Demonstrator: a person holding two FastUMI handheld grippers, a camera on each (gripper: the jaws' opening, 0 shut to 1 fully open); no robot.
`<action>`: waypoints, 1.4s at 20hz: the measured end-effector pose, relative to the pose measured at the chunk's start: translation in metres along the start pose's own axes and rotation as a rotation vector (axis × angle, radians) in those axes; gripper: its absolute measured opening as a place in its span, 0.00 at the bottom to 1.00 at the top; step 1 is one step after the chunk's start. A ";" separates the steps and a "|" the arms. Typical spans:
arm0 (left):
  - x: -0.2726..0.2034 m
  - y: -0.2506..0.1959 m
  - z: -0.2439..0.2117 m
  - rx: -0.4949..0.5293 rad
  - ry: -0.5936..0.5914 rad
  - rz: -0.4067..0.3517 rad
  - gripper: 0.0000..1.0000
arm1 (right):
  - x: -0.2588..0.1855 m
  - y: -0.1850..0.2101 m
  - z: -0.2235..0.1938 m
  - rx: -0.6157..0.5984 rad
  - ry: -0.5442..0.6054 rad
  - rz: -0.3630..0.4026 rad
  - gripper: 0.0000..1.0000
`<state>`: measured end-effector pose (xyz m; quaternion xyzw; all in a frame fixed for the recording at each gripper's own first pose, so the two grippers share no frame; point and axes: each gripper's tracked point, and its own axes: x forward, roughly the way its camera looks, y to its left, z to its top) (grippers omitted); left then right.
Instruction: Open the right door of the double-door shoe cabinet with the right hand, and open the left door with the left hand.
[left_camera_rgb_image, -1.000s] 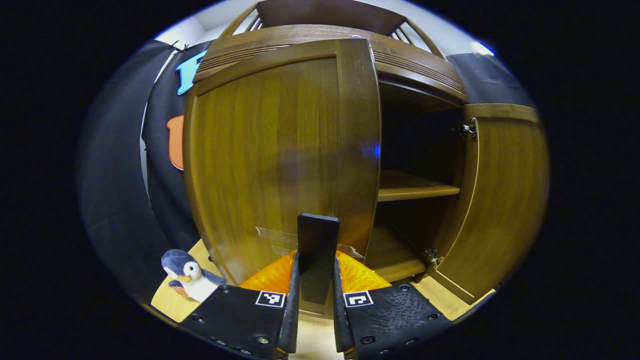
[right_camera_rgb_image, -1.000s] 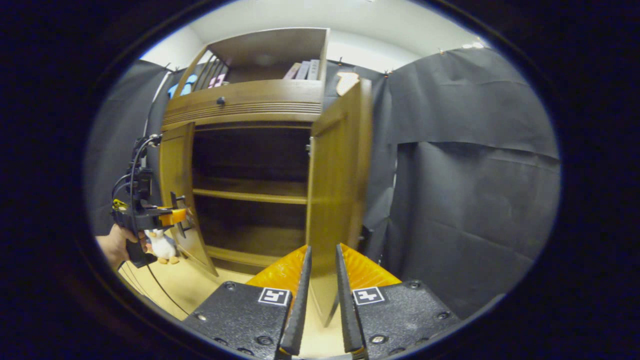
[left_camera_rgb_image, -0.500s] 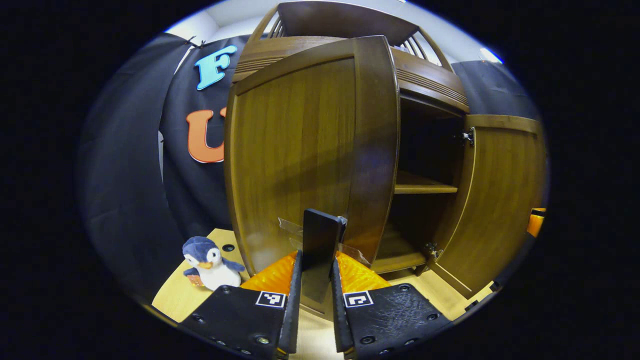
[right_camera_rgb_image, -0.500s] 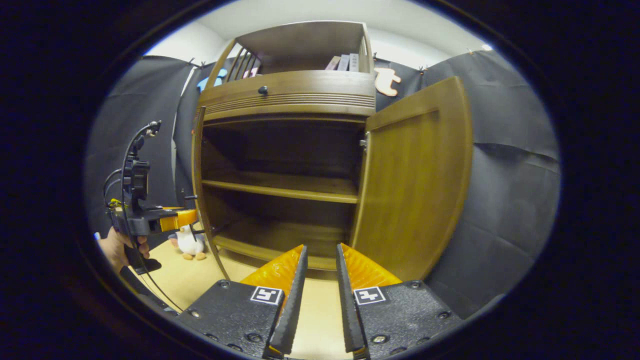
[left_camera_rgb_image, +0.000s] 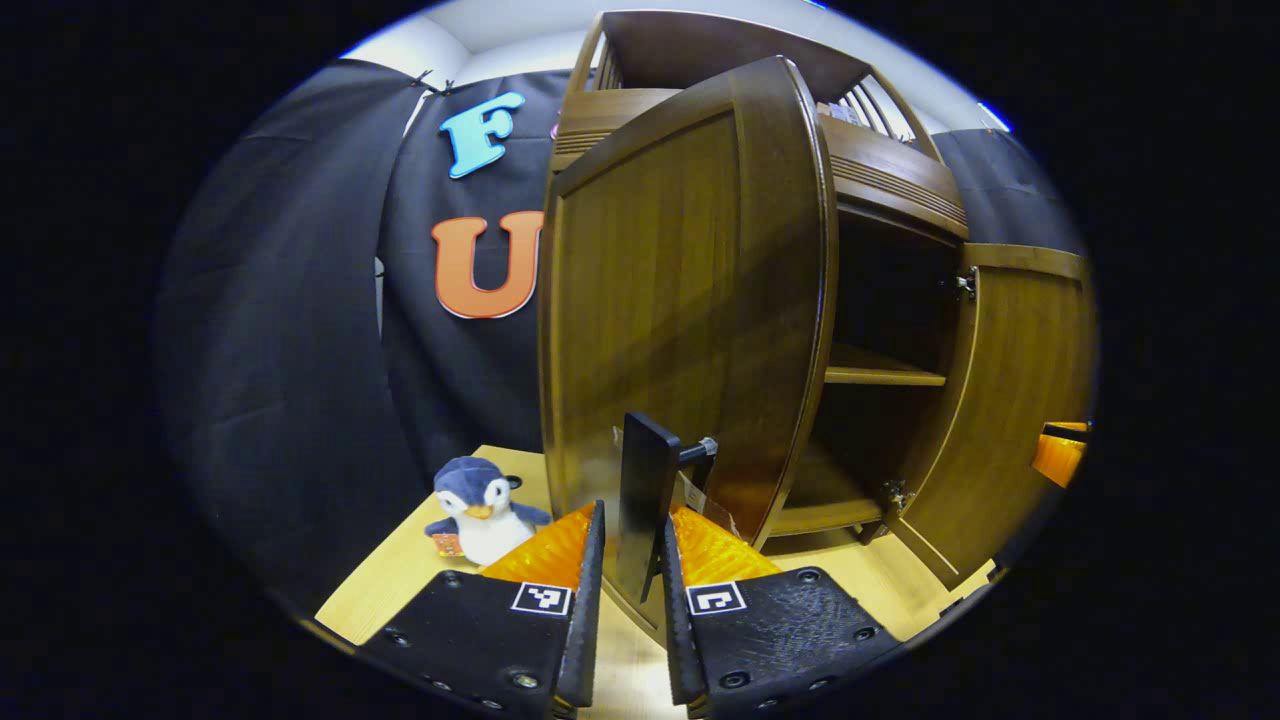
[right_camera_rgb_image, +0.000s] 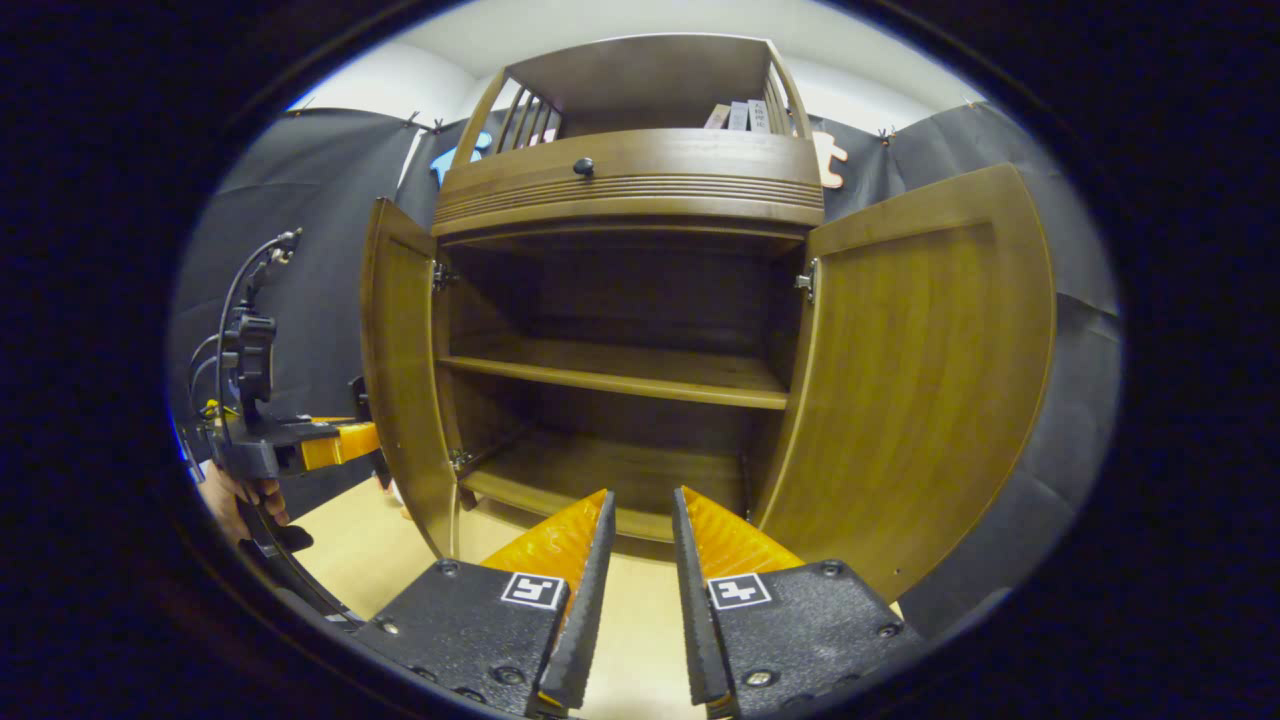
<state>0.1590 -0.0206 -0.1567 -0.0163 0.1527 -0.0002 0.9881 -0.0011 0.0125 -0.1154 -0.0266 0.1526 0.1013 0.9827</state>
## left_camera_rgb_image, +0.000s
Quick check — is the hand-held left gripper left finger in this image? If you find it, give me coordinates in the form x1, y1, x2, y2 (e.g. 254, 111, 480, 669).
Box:
355, 500, 608, 720

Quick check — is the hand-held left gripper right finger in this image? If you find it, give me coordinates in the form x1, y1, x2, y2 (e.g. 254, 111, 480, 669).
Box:
658, 503, 908, 720

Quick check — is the wooden shoe cabinet door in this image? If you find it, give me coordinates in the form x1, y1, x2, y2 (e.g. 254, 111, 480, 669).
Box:
537, 55, 841, 646
885, 243, 1099, 591

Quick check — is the wooden double-door shoe cabinet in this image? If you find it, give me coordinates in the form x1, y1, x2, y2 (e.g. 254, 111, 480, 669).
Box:
537, 10, 1099, 651

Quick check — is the wooden cabinet inner shelf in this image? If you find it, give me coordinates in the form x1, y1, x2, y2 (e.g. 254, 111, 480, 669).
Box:
825, 345, 948, 387

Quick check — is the plush penguin toy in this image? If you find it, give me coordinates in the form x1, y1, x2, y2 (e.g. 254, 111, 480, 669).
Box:
424, 456, 554, 567

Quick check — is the black backdrop cloth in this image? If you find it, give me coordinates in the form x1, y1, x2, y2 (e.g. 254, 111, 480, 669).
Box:
155, 58, 1086, 611

